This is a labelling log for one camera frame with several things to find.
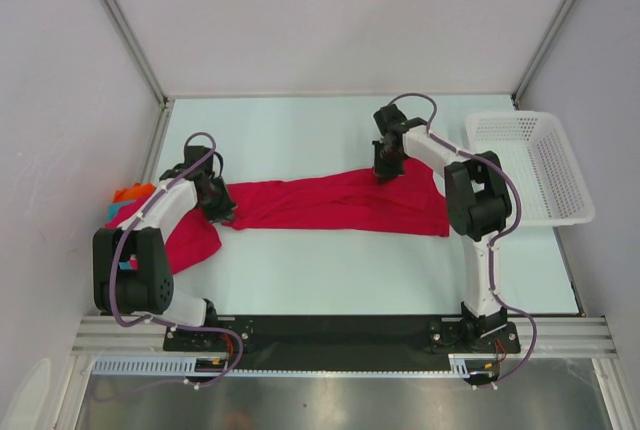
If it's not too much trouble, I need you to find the right slotted cable duct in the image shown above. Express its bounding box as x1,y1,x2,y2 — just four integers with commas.
449,354,500,378

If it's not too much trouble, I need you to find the orange t shirt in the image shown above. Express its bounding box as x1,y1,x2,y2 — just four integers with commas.
112,182,156,203

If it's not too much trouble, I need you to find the red t shirt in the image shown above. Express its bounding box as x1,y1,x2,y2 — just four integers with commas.
106,197,222,275
227,159,450,238

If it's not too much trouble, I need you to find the white perforated plastic basket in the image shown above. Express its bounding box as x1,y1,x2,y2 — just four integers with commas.
465,111,595,227

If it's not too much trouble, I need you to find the left slotted cable duct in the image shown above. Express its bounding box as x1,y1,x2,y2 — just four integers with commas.
92,356,228,377

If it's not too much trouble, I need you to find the folded red t shirt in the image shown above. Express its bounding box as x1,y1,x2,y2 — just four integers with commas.
106,197,222,275

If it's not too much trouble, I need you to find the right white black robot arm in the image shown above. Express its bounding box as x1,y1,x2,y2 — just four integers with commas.
373,103,513,351

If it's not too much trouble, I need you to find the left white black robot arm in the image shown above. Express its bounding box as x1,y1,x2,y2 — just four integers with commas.
92,145,236,350

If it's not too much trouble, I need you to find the aluminium frame rail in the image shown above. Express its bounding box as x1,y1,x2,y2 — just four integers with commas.
532,316,617,359

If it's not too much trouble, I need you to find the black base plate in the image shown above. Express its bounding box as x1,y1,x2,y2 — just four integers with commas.
162,313,522,372

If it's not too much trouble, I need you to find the slotted cable duct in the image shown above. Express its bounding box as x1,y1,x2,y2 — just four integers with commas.
449,354,500,378
92,356,228,377

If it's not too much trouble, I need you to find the teal t shirt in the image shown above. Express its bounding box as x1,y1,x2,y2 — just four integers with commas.
106,200,133,223

